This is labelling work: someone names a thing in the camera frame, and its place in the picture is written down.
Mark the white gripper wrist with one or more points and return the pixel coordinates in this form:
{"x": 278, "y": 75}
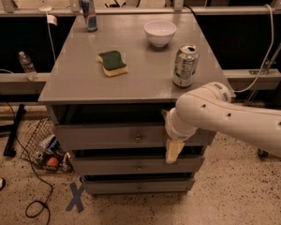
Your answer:
{"x": 170, "y": 127}

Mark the grey top drawer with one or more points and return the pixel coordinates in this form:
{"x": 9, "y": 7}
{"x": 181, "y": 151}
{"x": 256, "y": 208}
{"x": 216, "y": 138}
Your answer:
{"x": 110, "y": 136}

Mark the grey drawer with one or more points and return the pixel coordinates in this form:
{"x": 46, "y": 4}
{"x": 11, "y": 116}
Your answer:
{"x": 134, "y": 165}
{"x": 110, "y": 136}
{"x": 149, "y": 186}

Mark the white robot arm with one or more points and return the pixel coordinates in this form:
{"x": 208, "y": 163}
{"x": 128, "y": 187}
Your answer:
{"x": 210, "y": 107}

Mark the grey middle drawer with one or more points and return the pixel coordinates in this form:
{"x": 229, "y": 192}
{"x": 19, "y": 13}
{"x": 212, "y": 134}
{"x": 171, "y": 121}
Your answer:
{"x": 134, "y": 165}

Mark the grey bottom drawer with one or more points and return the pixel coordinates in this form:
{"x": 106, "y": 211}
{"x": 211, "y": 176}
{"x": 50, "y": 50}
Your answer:
{"x": 149, "y": 186}

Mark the grey drawer cabinet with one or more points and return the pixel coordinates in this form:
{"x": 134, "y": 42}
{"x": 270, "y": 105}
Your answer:
{"x": 79, "y": 93}

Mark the black wheeled cart base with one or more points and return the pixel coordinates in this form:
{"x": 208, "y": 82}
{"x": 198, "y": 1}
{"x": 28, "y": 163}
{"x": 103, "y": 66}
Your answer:
{"x": 265, "y": 156}

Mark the green silver soda can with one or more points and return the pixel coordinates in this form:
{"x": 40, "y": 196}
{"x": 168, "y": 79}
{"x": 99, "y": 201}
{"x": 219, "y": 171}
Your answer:
{"x": 187, "y": 58}

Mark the green yellow sponge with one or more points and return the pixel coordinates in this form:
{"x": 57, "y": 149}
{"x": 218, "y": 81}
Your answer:
{"x": 112, "y": 63}

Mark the blue tape cross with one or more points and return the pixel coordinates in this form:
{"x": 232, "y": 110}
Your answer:
{"x": 76, "y": 197}

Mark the white bowl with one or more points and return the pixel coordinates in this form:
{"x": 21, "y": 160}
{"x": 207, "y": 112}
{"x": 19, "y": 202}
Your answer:
{"x": 160, "y": 33}

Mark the blue red energy can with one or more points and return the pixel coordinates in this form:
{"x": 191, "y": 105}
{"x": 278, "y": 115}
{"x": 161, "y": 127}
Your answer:
{"x": 89, "y": 14}

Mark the black metal stand leg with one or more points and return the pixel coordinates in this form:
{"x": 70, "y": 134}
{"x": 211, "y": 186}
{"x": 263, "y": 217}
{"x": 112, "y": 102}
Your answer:
{"x": 9, "y": 150}

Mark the clear plastic water bottle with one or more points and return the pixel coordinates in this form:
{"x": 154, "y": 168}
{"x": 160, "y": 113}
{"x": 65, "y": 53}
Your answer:
{"x": 28, "y": 66}

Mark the wire basket with items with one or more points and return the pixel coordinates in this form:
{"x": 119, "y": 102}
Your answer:
{"x": 44, "y": 151}

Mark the white lamp with cord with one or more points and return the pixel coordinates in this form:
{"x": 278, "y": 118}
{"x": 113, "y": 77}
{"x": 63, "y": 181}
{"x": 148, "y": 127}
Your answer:
{"x": 51, "y": 19}

